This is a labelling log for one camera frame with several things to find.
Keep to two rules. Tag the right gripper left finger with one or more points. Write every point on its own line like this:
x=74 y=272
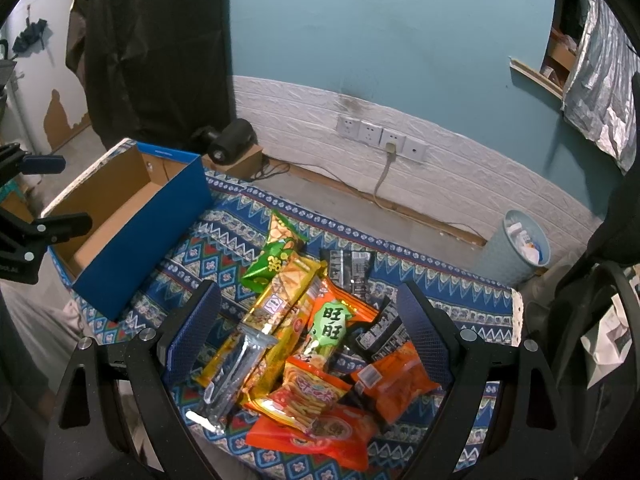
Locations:
x=158 y=359

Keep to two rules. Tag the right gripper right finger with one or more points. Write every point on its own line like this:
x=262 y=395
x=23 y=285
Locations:
x=461 y=362

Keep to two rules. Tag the orange black-top snack bag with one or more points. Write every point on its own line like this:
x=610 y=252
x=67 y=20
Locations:
x=392 y=383

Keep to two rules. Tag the silver foil snack pack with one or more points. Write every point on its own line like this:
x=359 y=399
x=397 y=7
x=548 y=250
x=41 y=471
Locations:
x=223 y=389

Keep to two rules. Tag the black snack bag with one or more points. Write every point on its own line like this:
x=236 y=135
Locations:
x=381 y=338
x=349 y=269

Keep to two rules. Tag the yellow cracker stick pack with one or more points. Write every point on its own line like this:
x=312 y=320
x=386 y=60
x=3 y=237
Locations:
x=269 y=369

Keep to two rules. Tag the orange green Wangwang bag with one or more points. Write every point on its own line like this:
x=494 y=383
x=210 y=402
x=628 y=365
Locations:
x=333 y=311

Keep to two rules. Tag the red round-logo snack bag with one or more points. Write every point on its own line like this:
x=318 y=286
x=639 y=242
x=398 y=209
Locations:
x=342 y=434

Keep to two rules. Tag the orange striped chips bag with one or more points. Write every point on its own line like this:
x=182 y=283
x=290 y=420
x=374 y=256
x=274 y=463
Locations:
x=304 y=395

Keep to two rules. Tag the yellow long chips pack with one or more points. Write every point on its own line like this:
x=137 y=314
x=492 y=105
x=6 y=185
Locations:
x=270 y=308

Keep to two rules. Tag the green peanut snack bag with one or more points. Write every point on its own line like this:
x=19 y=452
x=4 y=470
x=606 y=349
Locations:
x=282 y=240

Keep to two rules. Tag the patterned blue tablecloth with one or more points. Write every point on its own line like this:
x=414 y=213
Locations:
x=220 y=317

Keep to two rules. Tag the light blue waste bin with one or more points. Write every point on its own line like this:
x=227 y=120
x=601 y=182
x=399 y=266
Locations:
x=517 y=250

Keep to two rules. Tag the blue cardboard box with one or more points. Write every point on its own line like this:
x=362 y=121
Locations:
x=141 y=199

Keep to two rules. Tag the small wooden block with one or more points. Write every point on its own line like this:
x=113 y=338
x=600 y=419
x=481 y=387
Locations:
x=248 y=164

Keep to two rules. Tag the black hanging fabric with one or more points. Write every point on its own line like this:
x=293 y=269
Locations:
x=155 y=71

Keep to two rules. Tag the wooden window ledge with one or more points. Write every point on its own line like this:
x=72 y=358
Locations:
x=536 y=77

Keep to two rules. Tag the silver foil curtain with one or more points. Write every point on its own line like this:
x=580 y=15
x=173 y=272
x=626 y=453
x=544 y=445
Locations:
x=597 y=98

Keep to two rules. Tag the black cylindrical camera device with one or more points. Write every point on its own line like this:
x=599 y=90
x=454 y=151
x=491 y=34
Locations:
x=225 y=146

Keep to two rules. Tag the white wall socket strip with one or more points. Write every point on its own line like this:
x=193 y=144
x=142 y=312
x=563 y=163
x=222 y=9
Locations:
x=379 y=137

